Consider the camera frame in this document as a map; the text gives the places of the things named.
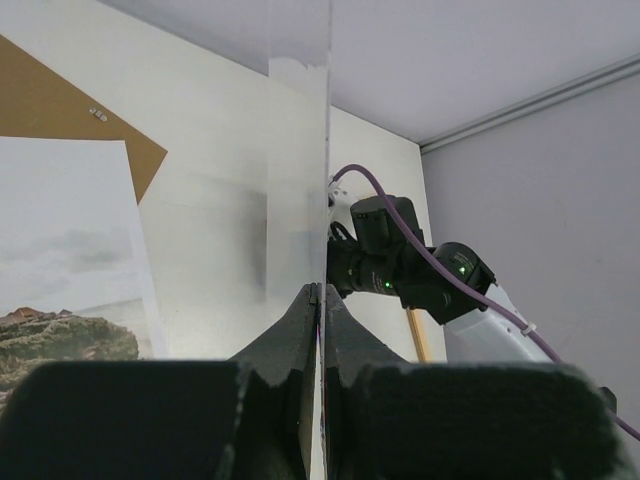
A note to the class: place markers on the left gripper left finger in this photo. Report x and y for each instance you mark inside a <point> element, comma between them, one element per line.
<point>247,417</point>

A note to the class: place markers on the clear acrylic sheet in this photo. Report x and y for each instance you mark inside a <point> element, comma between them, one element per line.
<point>299,44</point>

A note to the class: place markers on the brown backing board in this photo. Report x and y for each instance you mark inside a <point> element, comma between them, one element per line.
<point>36,102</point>

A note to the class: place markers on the landscape photo print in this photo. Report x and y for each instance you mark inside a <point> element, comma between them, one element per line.
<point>76,283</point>

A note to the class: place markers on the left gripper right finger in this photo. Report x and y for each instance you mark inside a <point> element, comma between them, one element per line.
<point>387,418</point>

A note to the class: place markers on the light wooden picture frame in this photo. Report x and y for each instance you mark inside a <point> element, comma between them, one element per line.
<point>419,336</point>

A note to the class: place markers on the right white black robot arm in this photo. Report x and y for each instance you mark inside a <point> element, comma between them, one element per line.
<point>369,252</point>

